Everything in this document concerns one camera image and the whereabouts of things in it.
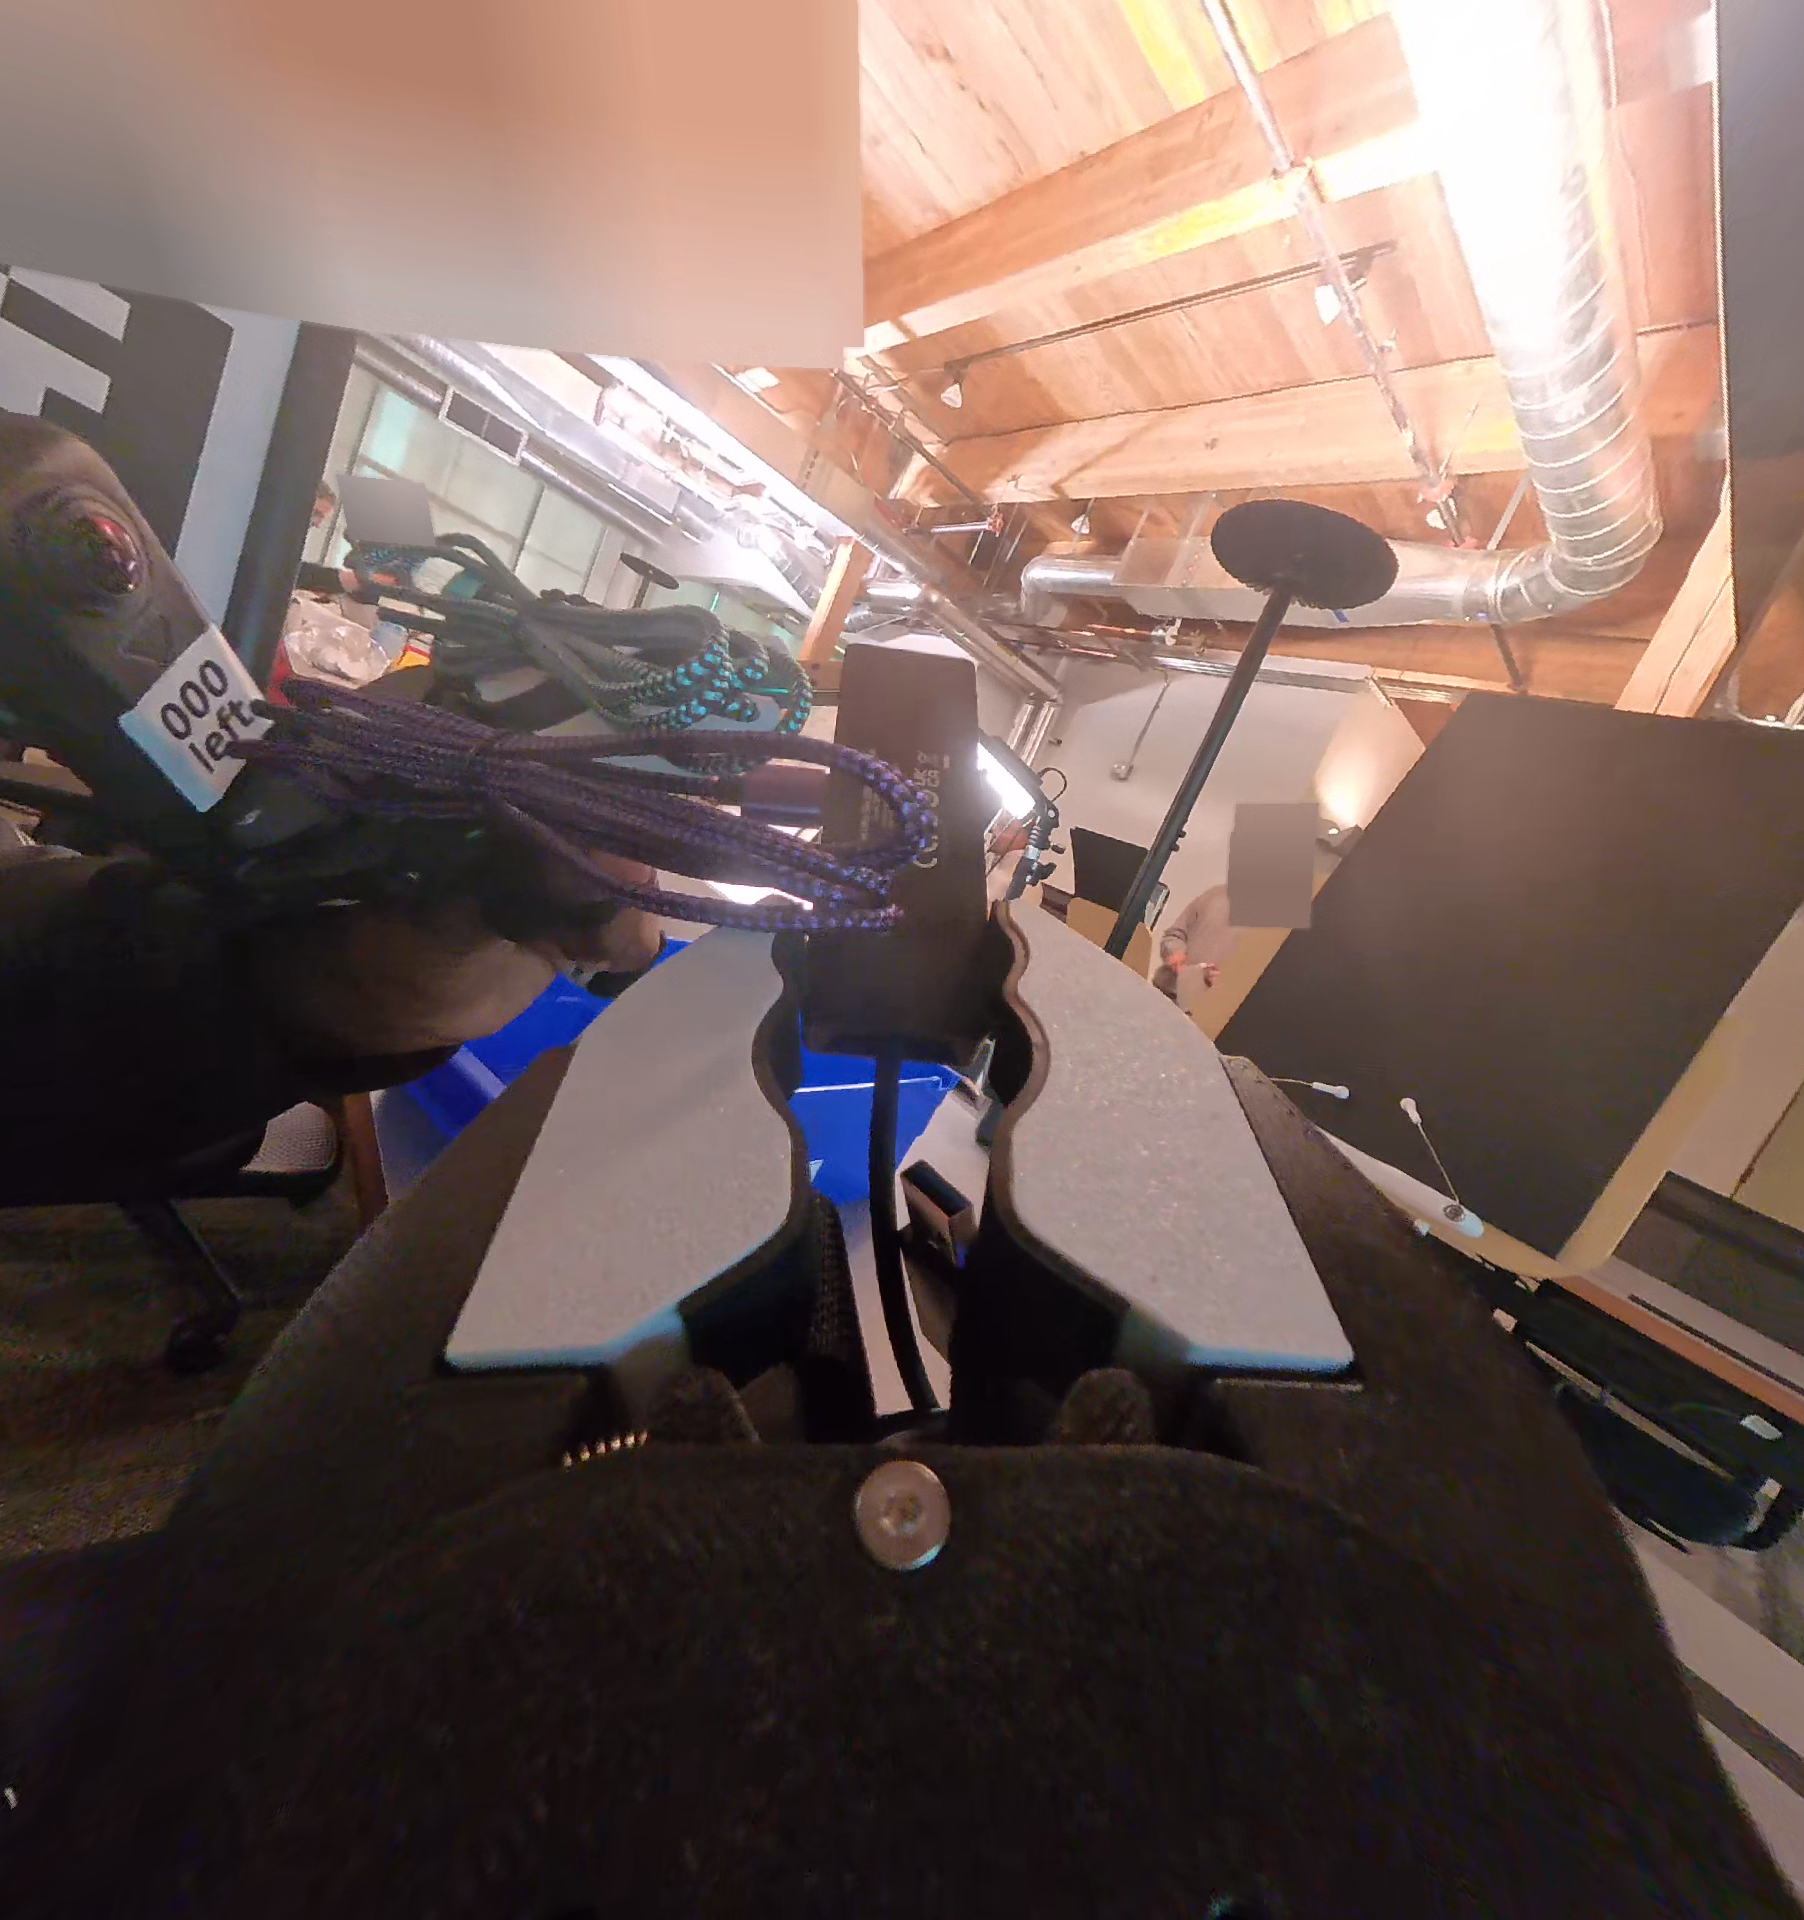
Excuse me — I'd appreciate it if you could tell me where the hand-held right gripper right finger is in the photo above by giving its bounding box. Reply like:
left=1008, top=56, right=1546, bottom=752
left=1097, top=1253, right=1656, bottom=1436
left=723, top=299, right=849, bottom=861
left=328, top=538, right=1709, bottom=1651
left=985, top=899, right=1361, bottom=1385

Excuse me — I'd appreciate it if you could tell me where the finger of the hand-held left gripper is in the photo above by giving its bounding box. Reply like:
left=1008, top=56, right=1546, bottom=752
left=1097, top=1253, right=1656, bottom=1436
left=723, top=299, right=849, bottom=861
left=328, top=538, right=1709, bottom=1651
left=442, top=664, right=787, bottom=740

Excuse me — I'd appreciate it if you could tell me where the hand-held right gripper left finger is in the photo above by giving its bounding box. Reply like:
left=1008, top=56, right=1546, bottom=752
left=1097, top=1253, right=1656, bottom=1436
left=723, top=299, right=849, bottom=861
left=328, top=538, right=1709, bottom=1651
left=440, top=927, right=820, bottom=1374

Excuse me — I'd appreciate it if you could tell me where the purple braided usb cable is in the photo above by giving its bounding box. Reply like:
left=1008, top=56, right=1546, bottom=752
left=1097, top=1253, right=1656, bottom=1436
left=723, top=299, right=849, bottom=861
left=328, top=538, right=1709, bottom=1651
left=232, top=673, right=940, bottom=934

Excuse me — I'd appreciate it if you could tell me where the black usb hub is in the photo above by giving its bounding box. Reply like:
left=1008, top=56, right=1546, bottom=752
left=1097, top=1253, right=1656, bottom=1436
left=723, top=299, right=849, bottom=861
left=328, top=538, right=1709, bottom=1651
left=794, top=641, right=1001, bottom=1420

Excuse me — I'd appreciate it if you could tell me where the person's left hand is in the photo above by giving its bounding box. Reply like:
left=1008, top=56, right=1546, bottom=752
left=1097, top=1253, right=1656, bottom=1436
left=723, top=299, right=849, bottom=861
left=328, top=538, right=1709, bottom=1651
left=285, top=854, right=678, bottom=1084

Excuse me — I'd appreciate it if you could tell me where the blue plastic bin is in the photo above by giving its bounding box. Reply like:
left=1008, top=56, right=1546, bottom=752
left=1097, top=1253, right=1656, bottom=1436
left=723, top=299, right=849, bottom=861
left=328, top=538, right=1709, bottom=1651
left=376, top=938, right=977, bottom=1210

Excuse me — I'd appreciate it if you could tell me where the black office chair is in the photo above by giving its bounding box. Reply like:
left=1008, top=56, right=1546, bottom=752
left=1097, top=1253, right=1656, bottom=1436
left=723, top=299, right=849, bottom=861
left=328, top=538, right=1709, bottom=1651
left=129, top=1104, right=346, bottom=1374

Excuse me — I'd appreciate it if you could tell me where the black round stand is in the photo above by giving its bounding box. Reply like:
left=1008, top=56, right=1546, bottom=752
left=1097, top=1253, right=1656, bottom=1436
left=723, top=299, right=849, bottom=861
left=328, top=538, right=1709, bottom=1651
left=1109, top=499, right=1402, bottom=963

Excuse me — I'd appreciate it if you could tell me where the teal black braided cable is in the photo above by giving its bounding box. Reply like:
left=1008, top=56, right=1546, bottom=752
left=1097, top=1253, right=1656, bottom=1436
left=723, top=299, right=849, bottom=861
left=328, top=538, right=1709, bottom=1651
left=343, top=533, right=817, bottom=740

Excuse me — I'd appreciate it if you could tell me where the silver air duct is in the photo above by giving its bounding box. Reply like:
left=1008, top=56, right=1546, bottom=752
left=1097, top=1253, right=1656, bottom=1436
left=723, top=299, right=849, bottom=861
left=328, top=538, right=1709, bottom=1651
left=1019, top=0, right=1667, bottom=633

